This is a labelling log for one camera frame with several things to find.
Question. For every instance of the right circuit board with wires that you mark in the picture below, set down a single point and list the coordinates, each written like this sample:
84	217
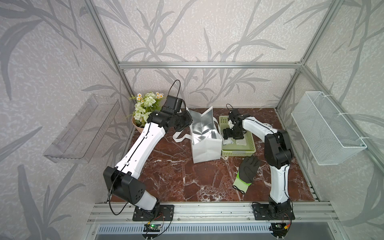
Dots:
280	227

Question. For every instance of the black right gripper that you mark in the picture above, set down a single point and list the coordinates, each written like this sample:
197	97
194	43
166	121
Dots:
226	134

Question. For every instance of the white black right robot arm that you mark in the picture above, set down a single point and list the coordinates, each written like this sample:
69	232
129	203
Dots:
277	152

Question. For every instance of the clear acrylic wall shelf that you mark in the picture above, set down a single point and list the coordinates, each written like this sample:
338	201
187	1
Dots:
77	143

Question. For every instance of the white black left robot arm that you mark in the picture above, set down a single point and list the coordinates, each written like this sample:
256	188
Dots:
123	179

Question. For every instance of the white insulated delivery bag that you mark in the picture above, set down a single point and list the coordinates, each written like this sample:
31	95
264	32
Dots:
206	141

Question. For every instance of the left green circuit board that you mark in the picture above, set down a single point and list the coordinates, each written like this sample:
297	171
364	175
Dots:
152	228

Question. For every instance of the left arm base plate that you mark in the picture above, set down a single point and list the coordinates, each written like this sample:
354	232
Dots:
159	213

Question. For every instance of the green plastic basket tray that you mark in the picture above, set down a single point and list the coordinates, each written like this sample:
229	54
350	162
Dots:
239	148

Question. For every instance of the black green work glove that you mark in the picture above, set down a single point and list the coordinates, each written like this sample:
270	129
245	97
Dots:
247	171

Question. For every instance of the artificial white flower plant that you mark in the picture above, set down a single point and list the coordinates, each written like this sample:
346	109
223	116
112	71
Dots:
146	104

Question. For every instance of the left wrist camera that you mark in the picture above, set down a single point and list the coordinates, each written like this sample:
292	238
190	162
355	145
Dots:
172	105

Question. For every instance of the aluminium front rail frame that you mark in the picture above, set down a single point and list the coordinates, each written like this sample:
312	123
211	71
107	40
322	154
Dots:
215	212

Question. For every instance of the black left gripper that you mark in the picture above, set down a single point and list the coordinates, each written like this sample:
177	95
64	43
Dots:
189	120

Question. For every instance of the white wire mesh basket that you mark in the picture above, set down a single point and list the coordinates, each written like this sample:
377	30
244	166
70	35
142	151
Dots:
330	137

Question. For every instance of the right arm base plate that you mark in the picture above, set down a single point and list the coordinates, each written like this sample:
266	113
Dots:
273	211

